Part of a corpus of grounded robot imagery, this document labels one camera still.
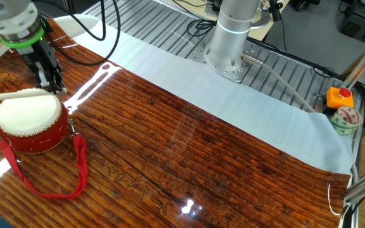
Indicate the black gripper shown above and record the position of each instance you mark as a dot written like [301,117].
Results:
[41,54]

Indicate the cream wooden drumstick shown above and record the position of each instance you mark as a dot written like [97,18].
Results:
[14,95]

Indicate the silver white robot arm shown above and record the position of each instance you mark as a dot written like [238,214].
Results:
[230,41]

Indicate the red drum with white head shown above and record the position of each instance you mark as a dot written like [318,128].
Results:
[30,133]

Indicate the glossy wood grain mat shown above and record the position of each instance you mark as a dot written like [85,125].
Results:
[201,158]

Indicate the white cloth sheet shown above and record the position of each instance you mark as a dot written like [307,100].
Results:
[233,104]

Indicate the tan wooden board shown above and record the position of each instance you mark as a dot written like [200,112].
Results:
[271,31]

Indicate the black floor device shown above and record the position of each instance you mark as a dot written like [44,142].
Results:
[303,4]

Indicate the orange emergency stop button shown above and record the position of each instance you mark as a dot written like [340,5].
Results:
[337,100]

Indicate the tape roll with red triangles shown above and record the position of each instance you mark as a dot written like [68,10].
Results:
[339,125]

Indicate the grey equipment box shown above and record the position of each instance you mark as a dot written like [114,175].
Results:
[360,28]

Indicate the black clamp mount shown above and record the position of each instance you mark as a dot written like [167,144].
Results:
[274,11]

